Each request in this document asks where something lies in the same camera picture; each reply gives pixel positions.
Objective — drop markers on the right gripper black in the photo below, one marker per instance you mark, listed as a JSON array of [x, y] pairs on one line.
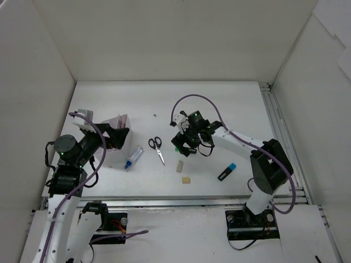
[[184, 141]]

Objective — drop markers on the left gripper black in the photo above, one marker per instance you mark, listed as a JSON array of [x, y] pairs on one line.
[[107, 134]]

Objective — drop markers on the green black highlighter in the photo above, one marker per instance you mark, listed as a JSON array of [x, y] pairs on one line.
[[191, 150]]

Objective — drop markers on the blue black highlighter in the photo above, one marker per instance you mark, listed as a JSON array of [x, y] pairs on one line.
[[226, 172]]

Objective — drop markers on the purple pen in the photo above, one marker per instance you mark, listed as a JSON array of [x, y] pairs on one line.
[[120, 122]]

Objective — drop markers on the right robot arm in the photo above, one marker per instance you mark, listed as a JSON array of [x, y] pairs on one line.
[[269, 163]]

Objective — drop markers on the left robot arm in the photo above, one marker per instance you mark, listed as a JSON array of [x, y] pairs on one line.
[[60, 241]]

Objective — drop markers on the clear compartment organizer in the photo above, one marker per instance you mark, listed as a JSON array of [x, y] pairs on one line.
[[115, 156]]

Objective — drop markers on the blue cap glue bottle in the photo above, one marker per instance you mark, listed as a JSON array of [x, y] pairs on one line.
[[133, 158]]

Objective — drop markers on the white eraser in sleeve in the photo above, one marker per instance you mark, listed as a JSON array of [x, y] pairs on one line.
[[179, 166]]

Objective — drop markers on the tan eraser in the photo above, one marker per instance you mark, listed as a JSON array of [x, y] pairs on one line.
[[186, 180]]

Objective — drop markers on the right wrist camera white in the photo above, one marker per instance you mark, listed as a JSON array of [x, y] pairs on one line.
[[181, 121]]

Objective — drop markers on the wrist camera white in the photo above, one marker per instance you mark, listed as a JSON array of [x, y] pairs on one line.
[[181, 121], [83, 119]]

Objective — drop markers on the black handled scissors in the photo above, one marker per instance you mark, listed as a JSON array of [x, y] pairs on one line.
[[156, 143]]

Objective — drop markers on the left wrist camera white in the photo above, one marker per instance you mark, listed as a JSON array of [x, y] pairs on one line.
[[83, 119]]

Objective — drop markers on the aluminium rail front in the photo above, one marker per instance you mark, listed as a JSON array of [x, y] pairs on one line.
[[178, 202]]

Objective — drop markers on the aluminium rail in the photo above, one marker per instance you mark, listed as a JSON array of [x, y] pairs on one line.
[[280, 132], [178, 202]]

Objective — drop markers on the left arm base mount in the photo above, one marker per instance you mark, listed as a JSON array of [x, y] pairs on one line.
[[112, 224]]

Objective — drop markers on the aluminium rail right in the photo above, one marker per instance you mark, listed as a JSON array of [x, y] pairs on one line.
[[280, 132]]

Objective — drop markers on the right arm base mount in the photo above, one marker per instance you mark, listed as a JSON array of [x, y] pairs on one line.
[[242, 226]]

